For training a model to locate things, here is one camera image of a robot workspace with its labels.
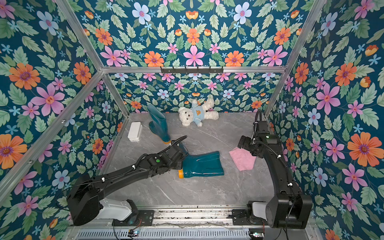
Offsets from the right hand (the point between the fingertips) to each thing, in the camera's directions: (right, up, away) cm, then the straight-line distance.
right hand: (250, 145), depth 81 cm
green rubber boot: (-53, +10, +9) cm, 55 cm away
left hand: (-38, -9, +2) cm, 39 cm away
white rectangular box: (-75, +6, +24) cm, 79 cm away
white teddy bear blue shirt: (-30, +21, +29) cm, 47 cm away
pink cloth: (-1, -10, +12) cm, 16 cm away
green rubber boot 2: (-27, -12, +8) cm, 31 cm away
